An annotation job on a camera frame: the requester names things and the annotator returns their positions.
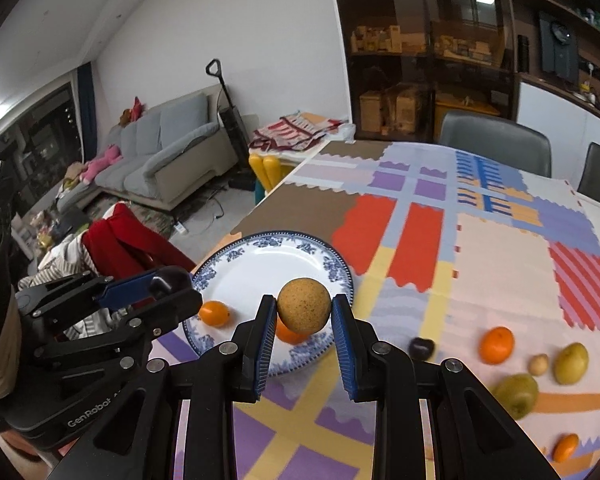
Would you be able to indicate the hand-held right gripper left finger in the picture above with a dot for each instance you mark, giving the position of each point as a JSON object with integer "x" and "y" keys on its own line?
{"x": 262, "y": 347}

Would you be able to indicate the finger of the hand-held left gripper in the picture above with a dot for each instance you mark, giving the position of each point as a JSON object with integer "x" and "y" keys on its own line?
{"x": 125, "y": 291}
{"x": 177, "y": 300}

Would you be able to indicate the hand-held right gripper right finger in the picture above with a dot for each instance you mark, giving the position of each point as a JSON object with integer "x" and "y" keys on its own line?
{"x": 343, "y": 352}

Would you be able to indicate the round tan speckled fruit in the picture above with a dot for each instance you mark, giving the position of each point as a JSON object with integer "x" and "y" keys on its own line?
{"x": 304, "y": 305}

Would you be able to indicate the blue patterned white plate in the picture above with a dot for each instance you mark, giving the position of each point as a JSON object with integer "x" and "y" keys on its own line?
{"x": 260, "y": 275}

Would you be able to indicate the dark purple plum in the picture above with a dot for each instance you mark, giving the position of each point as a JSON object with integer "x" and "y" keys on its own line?
{"x": 422, "y": 349}

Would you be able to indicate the orange mandarin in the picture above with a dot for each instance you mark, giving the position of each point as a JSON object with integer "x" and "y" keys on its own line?
{"x": 287, "y": 336}
{"x": 497, "y": 345}

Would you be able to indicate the green apple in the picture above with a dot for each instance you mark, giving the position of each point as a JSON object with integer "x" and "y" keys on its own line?
{"x": 515, "y": 395}

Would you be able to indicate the small tan fruit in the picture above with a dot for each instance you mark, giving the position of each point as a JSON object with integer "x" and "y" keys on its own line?
{"x": 538, "y": 365}

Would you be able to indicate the yellow-green round fruit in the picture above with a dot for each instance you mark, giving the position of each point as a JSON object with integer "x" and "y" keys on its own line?
{"x": 571, "y": 364}

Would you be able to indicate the small orange citrus fruit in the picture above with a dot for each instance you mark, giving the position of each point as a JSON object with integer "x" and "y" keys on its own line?
{"x": 566, "y": 448}
{"x": 214, "y": 313}

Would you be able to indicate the red garment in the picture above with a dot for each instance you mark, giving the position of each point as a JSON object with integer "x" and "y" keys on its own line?
{"x": 130, "y": 240}

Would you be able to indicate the white striped cloth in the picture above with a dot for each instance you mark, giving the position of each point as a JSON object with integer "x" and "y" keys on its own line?
{"x": 60, "y": 260}

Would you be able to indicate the white power strip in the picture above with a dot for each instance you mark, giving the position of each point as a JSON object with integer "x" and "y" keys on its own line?
{"x": 180, "y": 227}

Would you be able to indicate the pink plush toy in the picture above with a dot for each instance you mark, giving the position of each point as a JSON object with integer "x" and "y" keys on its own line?
{"x": 100, "y": 162}

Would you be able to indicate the grey sofa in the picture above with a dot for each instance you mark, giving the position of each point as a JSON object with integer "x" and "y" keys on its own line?
{"x": 180, "y": 160}

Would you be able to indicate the yellow rounded object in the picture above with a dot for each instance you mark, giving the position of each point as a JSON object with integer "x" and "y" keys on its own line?
{"x": 265, "y": 170}

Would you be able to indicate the brown plush toy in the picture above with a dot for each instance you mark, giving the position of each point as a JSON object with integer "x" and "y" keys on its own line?
{"x": 124, "y": 118}

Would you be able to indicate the blue curtain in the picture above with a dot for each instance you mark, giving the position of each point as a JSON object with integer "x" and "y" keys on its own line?
{"x": 86, "y": 115}

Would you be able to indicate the colourful patchwork tablecloth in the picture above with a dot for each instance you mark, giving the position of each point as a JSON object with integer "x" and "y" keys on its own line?
{"x": 500, "y": 260}

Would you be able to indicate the black upright vacuum cleaner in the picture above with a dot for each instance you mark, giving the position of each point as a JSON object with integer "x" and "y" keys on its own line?
{"x": 228, "y": 125}

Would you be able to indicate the red plush toy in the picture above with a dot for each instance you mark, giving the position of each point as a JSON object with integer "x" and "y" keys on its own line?
{"x": 138, "y": 109}

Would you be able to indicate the folded red striped cloth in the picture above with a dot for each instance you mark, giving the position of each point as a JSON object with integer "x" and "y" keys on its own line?
{"x": 295, "y": 132}

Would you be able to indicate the white plastic bag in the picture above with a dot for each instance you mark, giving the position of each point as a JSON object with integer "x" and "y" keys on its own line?
{"x": 346, "y": 131}

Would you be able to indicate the cardboard box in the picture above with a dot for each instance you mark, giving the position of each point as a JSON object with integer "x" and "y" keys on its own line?
{"x": 371, "y": 112}
{"x": 408, "y": 110}

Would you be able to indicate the yellow storage box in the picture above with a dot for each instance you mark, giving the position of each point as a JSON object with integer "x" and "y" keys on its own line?
{"x": 467, "y": 108}

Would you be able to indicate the dark wooden cabinet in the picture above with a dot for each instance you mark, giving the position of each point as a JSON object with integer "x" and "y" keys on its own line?
{"x": 420, "y": 65}

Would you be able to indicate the white cabinet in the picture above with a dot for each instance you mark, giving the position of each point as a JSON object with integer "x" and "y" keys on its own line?
{"x": 555, "y": 110}

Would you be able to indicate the dark grey hanging bag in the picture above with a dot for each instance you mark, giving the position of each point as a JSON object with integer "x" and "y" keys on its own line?
{"x": 557, "y": 55}

